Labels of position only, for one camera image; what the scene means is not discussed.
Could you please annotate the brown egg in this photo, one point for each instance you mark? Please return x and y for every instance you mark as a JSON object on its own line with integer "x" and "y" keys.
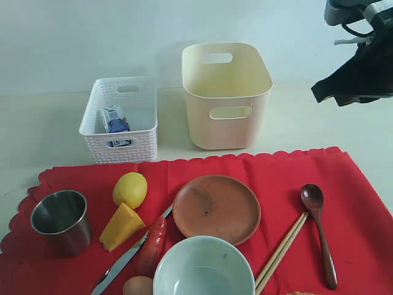
{"x": 138, "y": 285}

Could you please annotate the right bamboo chopstick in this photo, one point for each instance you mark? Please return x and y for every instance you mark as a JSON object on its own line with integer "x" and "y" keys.
{"x": 282, "y": 255}

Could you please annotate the yellow lemon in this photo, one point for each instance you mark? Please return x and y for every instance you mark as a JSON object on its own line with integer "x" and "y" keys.
{"x": 130, "y": 189}

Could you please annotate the cream plastic bin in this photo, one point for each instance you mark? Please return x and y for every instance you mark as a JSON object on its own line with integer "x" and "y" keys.
{"x": 227, "y": 88}

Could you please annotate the red sausage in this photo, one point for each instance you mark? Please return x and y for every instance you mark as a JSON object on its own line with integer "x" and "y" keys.
{"x": 150, "y": 252}

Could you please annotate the pale green ceramic bowl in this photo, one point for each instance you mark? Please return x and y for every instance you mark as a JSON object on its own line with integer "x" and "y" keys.
{"x": 203, "y": 265}

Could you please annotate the dark wooden spoon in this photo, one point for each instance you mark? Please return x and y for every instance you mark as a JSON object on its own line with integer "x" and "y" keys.
{"x": 313, "y": 199}

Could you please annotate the stainless steel cup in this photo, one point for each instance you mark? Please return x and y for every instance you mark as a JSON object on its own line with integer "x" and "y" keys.
{"x": 62, "y": 219}

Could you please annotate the yellow cheese wedge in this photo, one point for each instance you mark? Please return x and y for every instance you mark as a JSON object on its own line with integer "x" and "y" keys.
{"x": 123, "y": 224}

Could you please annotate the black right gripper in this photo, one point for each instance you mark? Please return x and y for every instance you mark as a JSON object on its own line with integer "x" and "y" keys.
{"x": 369, "y": 74}

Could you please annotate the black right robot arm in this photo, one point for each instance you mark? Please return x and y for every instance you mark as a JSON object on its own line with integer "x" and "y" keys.
{"x": 367, "y": 76}

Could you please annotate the brown wooden plate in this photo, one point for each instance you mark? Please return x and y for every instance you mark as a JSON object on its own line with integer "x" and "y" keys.
{"x": 218, "y": 206}

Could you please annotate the white perforated plastic basket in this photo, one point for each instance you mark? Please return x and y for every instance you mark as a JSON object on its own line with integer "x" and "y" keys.
{"x": 137, "y": 97}

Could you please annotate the red scalloped table cloth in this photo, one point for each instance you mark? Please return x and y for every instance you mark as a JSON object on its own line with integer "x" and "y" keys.
{"x": 357, "y": 224}

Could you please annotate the orange bread piece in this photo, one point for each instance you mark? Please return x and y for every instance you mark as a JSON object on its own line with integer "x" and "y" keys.
{"x": 300, "y": 293}

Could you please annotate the blue white milk carton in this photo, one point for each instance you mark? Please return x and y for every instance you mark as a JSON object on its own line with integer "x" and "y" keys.
{"x": 115, "y": 121}

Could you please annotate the steel table knife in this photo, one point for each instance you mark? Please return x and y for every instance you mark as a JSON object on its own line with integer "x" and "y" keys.
{"x": 111, "y": 273}

